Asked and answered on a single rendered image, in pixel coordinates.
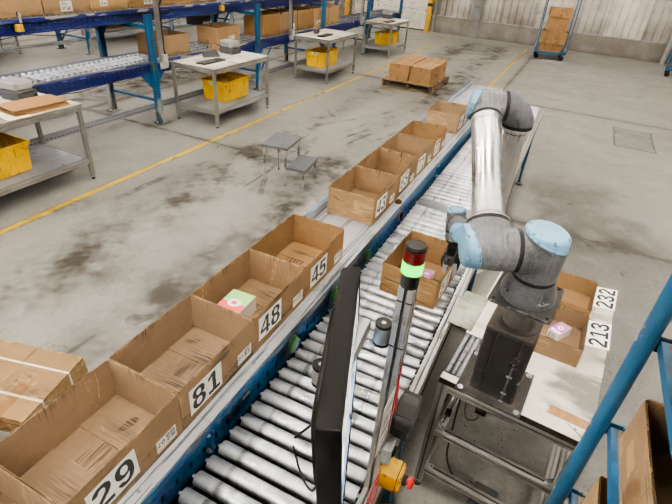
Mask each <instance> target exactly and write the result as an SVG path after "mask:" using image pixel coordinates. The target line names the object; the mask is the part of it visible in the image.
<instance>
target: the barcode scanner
mask: <svg viewBox="0 0 672 504"><path fill-rule="evenodd" d="M422 402H423V396H421V395H419V394H416V393H414V392H411V391H409V390H405V391H404V393H403V394H402V396H401V397H400V400H399V402H398V404H397V410H396V412H395V414H394V413H393V417H392V421H391V424H392V426H393V427H394V428H396V429H399V430H401V431H402V436H401V438H398V437H396V436H394V435H393V436H394V437H396V438H398V439H400V440H403V441H406V440H407V438H408V435H409V433H410V432H411V431H412V430H413V427H414V425H415V422H416V420H417V417H418V415H419V412H420V410H421V406H422Z"/></svg>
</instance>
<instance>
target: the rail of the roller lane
mask: <svg viewBox="0 0 672 504"><path fill-rule="evenodd" d="M544 110H545V108H544V109H543V108H541V110H540V113H539V115H538V117H537V119H536V121H535V123H534V125H533V128H532V131H531V132H530V134H529V136H528V138H527V140H526V142H525V144H524V147H523V149H522V152H521V156H520V159H519V163H518V167H517V170H516V174H515V177H514V180H515V178H516V176H517V173H518V169H519V167H520V165H521V164H522V162H523V160H524V156H525V154H526V153H527V150H528V148H529V146H530V144H531V141H532V139H533V137H534V134H535V132H536V130H537V128H538V125H539V123H540V121H541V119H542V116H543V113H544ZM474 272H475V269H473V268H466V270H465V272H464V274H463V276H462V278H461V281H460V283H459V285H458V287H457V289H456V291H455V293H454V295H453V298H452V300H451V302H450V304H449V306H448V308H447V310H446V312H445V315H444V317H443V319H442V321H441V323H440V325H439V327H438V329H437V332H436V334H435V336H434V338H433V340H432V342H431V344H430V346H429V349H428V351H427V353H426V355H425V357H424V359H423V361H422V363H421V366H420V368H419V370H418V372H417V374H416V376H415V378H414V380H413V383H412V385H411V387H410V389H409V391H411V392H414V393H416V394H419V395H421V393H422V390H423V388H424V386H425V383H426V381H427V379H428V377H429V374H430V372H431V370H432V367H433V365H434V363H435V361H436V358H437V356H438V354H439V351H440V349H441V347H442V345H443V342H444V340H445V338H446V335H447V333H448V331H449V329H450V326H451V324H452V323H449V322H447V320H448V319H449V317H450V315H451V314H452V312H453V311H454V309H455V308H456V306H457V305H458V303H459V302H460V300H461V299H462V297H463V296H464V294H465V292H466V290H467V288H468V285H469V283H470V281H471V278H472V276H473V274H474ZM370 491H371V486H370V485H369V487H368V488H367V487H365V486H364V487H363V489H362V491H361V493H360V495H359V497H358V500H357V502H356V504H366V503H367V498H368V495H369V493H370Z"/></svg>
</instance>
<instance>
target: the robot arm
mask: <svg viewBox="0 0 672 504"><path fill-rule="evenodd" d="M466 119H468V120H470V119H471V216H470V217H469V218H468V219H466V213H467V209H466V208H465V207H462V206H450V207H448V209H447V217H446V227H445V230H444V232H445V239H446V242H447V243H449V244H448V245H447V247H446V249H445V252H444V253H443V254H444V255H442V258H441V267H442V270H443V273H445V272H446V270H447V267H448V265H449V266H452V274H451V277H452V278H453V277H454V276H455V274H456V272H457V270H458V268H459V266H460V262H461V264H462V265H463V266H464V267H467V268H473V269H476V270H478V269H480V270H491V271H501V272H508V273H507V274H506V275H505V276H504V277H503V279H502V281H501V284H500V292H501V294H502V296H503V297H504V298H505V299H506V300H507V301H508V302H509V303H510V304H512V305H514V306H515V307H518V308H520V309H523V310H526V311H531V312H542V311H546V310H549V309H551V308H552V307H553V306H554V304H555V301H556V299H557V291H556V282H557V280H558V277H559V275H560V272H561V270H562V268H563V265H564V263H565V260H566V258H567V255H568V254H569V249H570V246H571V237H570V235H569V234H568V232H567V231H566V230H564V229H563V228H562V227H560V226H559V225H557V224H555V223H552V222H549V221H544V220H531V221H529V222H528V223H527V224H526V225H525V229H522V228H512V227H511V219H510V218H509V217H508V216H507V215H505V209H506V206H507V202H508V199H509V195H510V192H511V188H512V184H513V181H514V177H515V174H516V170H517V167H518V163H519V159H520V156H521V152H522V149H523V145H524V142H525V138H526V134H527V133H529V132H530V131H532V128H533V124H534V115H533V111H532V109H531V107H530V105H529V103H528V101H527V100H526V99H525V98H524V97H523V96H522V95H520V94H519V93H517V92H515V91H510V90H509V91H505V90H491V89H484V88H483V89H474V90H473V91H472V93H471V96H470V99H469V102H468V106H467V111H466ZM502 127H503V129H504V134H503V138H502ZM454 262H455V263H454Z"/></svg>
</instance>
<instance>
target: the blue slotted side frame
mask: <svg viewBox="0 0 672 504"><path fill-rule="evenodd" d="M470 136H471V126H470V127H469V128H468V129H467V131H466V132H465V133H464V134H463V135H462V136H461V137H460V139H459V140H458V141H457V142H456V143H455V144H454V145H453V147H452V148H451V149H450V150H449V151H448V152H447V153H446V155H445V156H444V157H443V158H442V159H441V160H440V162H439V163H438V164H437V165H436V166H435V167H434V168H433V170H432V171H431V172H430V173H429V174H428V175H427V176H426V178H425V179H424V180H423V181H422V182H421V183H420V184H419V186H418V187H417V188H416V189H415V190H414V191H413V192H412V194H411V195H410V196H409V197H408V198H407V199H406V200H405V202H404V203H403V204H402V205H401V206H400V207H399V208H398V210H397V211H396V212H395V213H394V214H393V215H392V217H391V218H390V219H389V220H388V221H387V222H386V223H385V225H384V226H383V227H382V228H381V229H380V230H379V231H378V233H377V234H376V235H375V236H374V237H373V238H372V239H371V241H370V242H369V243H368V244H367V245H366V246H365V247H364V249H363V250H362V251H361V252H360V253H359V254H358V255H357V257H356V258H355V259H354V260H353V261H352V262H351V264H350V265H349V266H348V267H350V266H352V267H358V266H359V267H361V270H363V269H364V268H366V266H365V264H368V262H371V261H368V262H367V263H365V264H364V265H363V266H362V262H363V254H364V252H365V251H366V250H367V249H368V247H369V246H370V251H371V256H370V259H372V258H373V257H374V253H375V254H376V253H377V251H379V250H378V248H381V246H383V245H382V243H383V244H384V243H385V242H386V239H388V238H389V237H391V236H389V235H390V234H392V233H393V230H396V228H398V227H397V225H398V226H399V224H400V221H403V218H404V217H405V218H406V216H407V215H406V214H407V213H408V214H409V212H410V210H412V208H413V206H415V202H416V200H418V199H419V198H420V197H421V196H423V195H424V193H426V190H428V189H429V186H430V187H431V183H434V179H435V173H436V169H437V167H438V166H439V165H440V164H441V166H440V171H439V175H440V173H441V172H443V171H442V170H445V167H447V165H449V162H451V160H453V159H452V158H454V155H455V156H456V153H458V151H460V149H461V147H463V145H465V144H464V143H466V141H468V139H469V137H470ZM470 138H471V137H470ZM402 209H403V210H402ZM401 210H402V212H404V213H403V217H402V219H401V220H399V214H400V211H401ZM398 220H399V221H398ZM380 239H381V240H380ZM376 243H377V244H376ZM372 247H373V248H372ZM339 279H340V276H339V277H338V278H337V280H336V281H335V282H334V283H333V284H332V285H331V286H330V288H329V289H328V290H327V291H326V292H325V293H324V294H323V296H322V297H321V298H320V299H319V300H318V301H317V302H316V304H315V305H314V306H313V307H312V308H311V309H310V311H309V312H308V313H307V314H306V315H305V316H304V317H303V319H302V320H301V321H300V322H299V323H298V324H297V325H296V327H295V328H294V329H293V330H292V331H291V332H290V333H289V335H288V336H287V337H286V338H285V339H284V340H283V341H282V343H281V344H280V345H279V346H278V347H277V348H276V349H275V351H274V352H273V353H272V354H271V355H270V356H269V357H268V359H267V360H266V361H265V362H264V363H263V364H262V366H261V367H260V368H259V369H258V370H257V371H256V372H255V374H254V375H253V376H252V377H251V378H250V379H249V380H248V382H247V383H246V384H245V385H244V386H243V387H242V388H241V390H240V391H239V392H238V393H237V394H236V395H235V396H234V398H233V399H232V400H231V401H230V402H229V403H228V404H227V406H226V407H225V408H224V409H223V410H222V411H221V413H220V414H219V415H218V416H217V417H216V418H215V419H214V421H213V422H212V423H211V424H210V425H209V426H208V427H207V429H206V430H205V431H204V432H203V433H202V434H201V435H200V437H199V438H198V439H197V440H196V441H195V442H194V443H193V445H192V446H191V447H190V448H189V449H188V450H187V451H186V453H185V454H184V455H183V456H182V457H181V458H180V460H179V461H178V462H177V463H176V464H175V465H174V466H173V468H172V469H171V470H170V471H169V472H168V473H167V474H166V476H165V477H164V478H163V479H162V480H161V481H160V482H159V484H158V485H157V486H156V487H155V488H154V489H153V490H152V492H151V493H150V494H149V495H148V496H147V497H146V498H145V500H144V501H143V502H142V503H141V504H180V503H179V502H178V499H179V496H180V495H179V494H178V492H179V491H180V490H181V491H183V490H184V489H185V488H186V487H189V488H191V489H193V490H194V489H195V488H196V487H195V486H193V484H192V482H193V479H194V478H193V477H192V475H193V474H197V472H199V471H200V470H202V471H204V472H206V473H208V471H209V470H207V469H206V463H207V462H206V461H205V459H206V458H208V453H207V452H206V450H207V445H206V437H207V436H208V435H209V434H210V432H211V431H212V430H213V429H214V432H213V439H214V444H215V447H216V448H215V455H216V456H218V457H220V456H221V455H220V454H219V453H218V449H219V447H218V446H217V445H218V443H222V442H223V441H224V440H228V441H230V442H232V440H231V439H230V433H229V430H230V429H232V430H233V428H234V427H235V426H239V427H241V428H243V426H241V419H240V416H244V415H245V414H246V413H249V414H251V415H254V414H252V413H251V408H252V407H251V406H250V404H251V403H252V404H254V402H255V401H260V402H262V401H261V395H260V392H263V391H264V390H265V389H269V390H271V389H270V385H271V384H269V381H272V380H273V379H274V378H278V379H280V378H279V373H278V370H280V371H281V369H282V368H283V367H285V368H287V364H288V363H286V360H290V358H291V357H293V358H295V353H294V352H293V353H290V355H289V356H288V357H287V342H288V341H289V339H290V338H291V337H292V336H293V335H294V334H295V332H296V331H298V337H299V335H300V338H299V345H298V347H297V349H296V350H295V351H297V350H298V348H302V349H303V344H301V342H302V341H303V342H304V341H305V340H306V339H310V336H309V335H308V334H309V333H312V331H313V330H316V331H317V327H315V325H316V324H317V325H318V324H319V323H320V322H323V319H322V316H323V317H325V315H326V314H329V313H330V312H329V311H328V309H331V308H332V307H333V305H334V302H332V304H331V305H329V304H330V292H331V290H332V289H333V288H334V287H335V286H336V285H337V284H338V283H339ZM326 302H327V305H326ZM320 309H321V311H320ZM313 318H314V321H313ZM284 352H285V356H284ZM276 361H277V365H276ZM267 372H268V376H267ZM280 380H281V379H280ZM258 382H259V387H258ZM271 391H273V390H271ZM248 394H249V399H248ZM262 403H263V402H262ZM238 406H239V411H238ZM227 419H228V424H227ZM216 432H217V437H216V436H215V434H216ZM204 446H205V451H204V453H203V448H204ZM191 462H192V467H191V468H190V463H191ZM177 478H178V484H176V480H177ZM162 496H163V498H164V500H163V502H162V501H161V498H162Z"/></svg>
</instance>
